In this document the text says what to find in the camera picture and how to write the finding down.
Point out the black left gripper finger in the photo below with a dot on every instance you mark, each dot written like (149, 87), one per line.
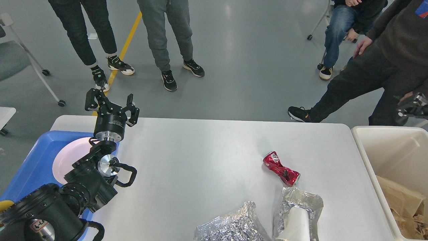
(134, 111)
(97, 101)

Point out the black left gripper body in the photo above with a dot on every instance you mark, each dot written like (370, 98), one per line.
(109, 124)

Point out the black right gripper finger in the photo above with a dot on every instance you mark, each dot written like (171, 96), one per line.
(414, 106)

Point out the pink plate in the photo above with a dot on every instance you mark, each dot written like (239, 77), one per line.
(72, 152)

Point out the brown paper bag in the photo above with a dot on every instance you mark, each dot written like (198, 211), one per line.
(407, 203)

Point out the brown paper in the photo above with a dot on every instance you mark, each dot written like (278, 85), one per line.
(411, 222)

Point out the red foil wrapper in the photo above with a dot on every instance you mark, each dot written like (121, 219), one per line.
(288, 176)

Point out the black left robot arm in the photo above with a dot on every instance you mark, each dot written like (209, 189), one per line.
(52, 212)

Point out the white plastic bin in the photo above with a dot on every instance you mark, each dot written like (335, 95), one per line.
(398, 154)

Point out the walking person dark clothes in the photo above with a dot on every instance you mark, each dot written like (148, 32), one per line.
(393, 56)

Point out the blue plastic tray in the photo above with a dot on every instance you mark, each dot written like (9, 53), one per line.
(36, 170)

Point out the white side table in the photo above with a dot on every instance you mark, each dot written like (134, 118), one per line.
(6, 114)

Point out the grey office chair left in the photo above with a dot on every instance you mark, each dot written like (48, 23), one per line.
(15, 57)

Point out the teal mug yellow inside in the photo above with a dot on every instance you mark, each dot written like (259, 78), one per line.
(5, 204)

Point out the crumpled aluminium foil bag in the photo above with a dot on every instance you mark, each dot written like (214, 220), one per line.
(242, 224)

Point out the foil bag with paper cup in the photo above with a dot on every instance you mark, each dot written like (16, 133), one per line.
(296, 217)

